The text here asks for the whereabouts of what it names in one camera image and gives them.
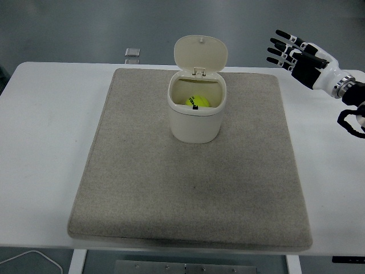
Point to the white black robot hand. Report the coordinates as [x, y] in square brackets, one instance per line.
[325, 77]

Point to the yellow-green tennis ball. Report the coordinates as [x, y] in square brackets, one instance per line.
[198, 100]

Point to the cream lidded plastic bin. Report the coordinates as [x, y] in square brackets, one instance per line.
[195, 127]

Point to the black table control panel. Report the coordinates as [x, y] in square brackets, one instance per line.
[348, 259]

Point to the beige fabric mat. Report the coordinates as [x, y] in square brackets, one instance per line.
[171, 185]

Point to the white table leg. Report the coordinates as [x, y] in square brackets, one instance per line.
[77, 262]
[293, 265]

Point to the silver floor outlet plate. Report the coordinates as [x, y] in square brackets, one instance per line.
[132, 52]
[132, 61]

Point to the grey metal plate with screws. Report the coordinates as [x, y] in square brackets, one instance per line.
[159, 267]

